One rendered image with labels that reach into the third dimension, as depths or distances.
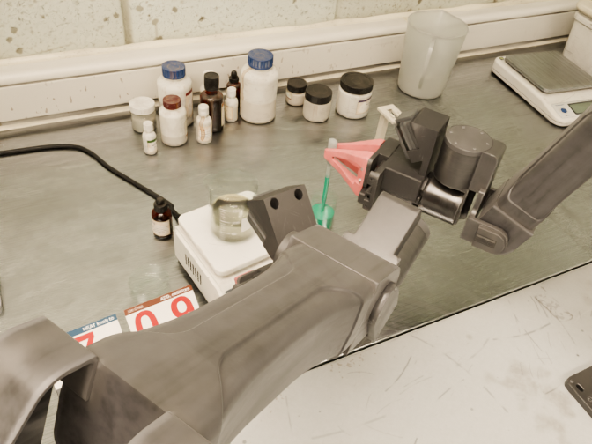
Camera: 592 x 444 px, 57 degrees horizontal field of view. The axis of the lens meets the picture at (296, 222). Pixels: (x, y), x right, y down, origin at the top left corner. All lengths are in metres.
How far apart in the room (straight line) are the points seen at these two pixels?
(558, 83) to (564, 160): 0.73
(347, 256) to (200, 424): 0.19
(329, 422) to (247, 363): 0.45
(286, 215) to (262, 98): 0.60
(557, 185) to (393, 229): 0.28
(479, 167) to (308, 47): 0.61
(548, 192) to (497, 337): 0.24
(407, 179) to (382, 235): 0.28
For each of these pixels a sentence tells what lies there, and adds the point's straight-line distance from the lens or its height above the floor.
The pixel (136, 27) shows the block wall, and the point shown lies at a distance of 1.10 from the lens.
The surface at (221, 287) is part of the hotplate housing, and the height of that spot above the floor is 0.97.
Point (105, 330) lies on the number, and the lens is 0.72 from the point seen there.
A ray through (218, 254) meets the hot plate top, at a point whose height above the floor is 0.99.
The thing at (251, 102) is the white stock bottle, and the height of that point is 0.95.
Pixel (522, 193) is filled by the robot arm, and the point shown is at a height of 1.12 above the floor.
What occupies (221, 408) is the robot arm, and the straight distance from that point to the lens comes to 0.22.
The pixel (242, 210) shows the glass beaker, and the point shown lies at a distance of 0.67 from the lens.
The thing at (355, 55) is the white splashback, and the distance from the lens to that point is 1.27.
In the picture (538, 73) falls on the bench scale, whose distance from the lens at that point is 1.40.
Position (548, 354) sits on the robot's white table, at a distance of 0.84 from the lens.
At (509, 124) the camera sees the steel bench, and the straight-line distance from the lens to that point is 1.26.
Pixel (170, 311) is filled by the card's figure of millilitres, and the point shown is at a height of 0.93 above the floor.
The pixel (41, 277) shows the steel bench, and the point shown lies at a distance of 0.83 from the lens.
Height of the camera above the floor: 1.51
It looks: 44 degrees down
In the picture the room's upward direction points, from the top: 8 degrees clockwise
